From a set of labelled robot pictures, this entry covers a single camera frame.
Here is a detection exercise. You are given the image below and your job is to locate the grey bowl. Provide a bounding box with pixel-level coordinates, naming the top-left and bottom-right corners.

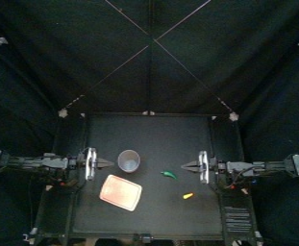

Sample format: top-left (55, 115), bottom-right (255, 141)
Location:
top-left (117, 149), bottom-right (142, 174)

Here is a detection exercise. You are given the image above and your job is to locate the black table edge clamp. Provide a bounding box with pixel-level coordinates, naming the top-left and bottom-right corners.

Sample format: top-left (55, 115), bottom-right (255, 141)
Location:
top-left (133, 233), bottom-right (155, 244)

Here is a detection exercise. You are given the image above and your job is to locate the plain black base plate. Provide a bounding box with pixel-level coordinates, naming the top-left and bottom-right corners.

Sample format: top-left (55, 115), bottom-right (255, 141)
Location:
top-left (32, 185), bottom-right (79, 238)

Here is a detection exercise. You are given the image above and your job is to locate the thin brace cord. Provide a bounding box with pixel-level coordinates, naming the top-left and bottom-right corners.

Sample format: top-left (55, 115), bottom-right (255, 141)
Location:
top-left (63, 0), bottom-right (213, 110)
top-left (105, 0), bottom-right (235, 113)

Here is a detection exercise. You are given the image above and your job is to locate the grey bracket at table corner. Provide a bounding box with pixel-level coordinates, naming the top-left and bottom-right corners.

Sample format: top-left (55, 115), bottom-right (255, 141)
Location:
top-left (22, 227), bottom-right (40, 246)

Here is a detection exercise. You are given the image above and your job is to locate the black base plate white label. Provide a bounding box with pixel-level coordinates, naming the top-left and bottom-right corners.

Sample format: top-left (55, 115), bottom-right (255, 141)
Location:
top-left (219, 191), bottom-right (263, 244)

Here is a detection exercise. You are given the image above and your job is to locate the pink cutting board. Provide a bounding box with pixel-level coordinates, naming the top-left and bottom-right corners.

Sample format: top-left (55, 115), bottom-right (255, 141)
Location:
top-left (98, 174), bottom-right (145, 212)

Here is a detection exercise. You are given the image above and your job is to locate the green toy pepper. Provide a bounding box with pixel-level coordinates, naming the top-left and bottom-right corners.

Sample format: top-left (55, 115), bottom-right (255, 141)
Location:
top-left (159, 170), bottom-right (179, 181)

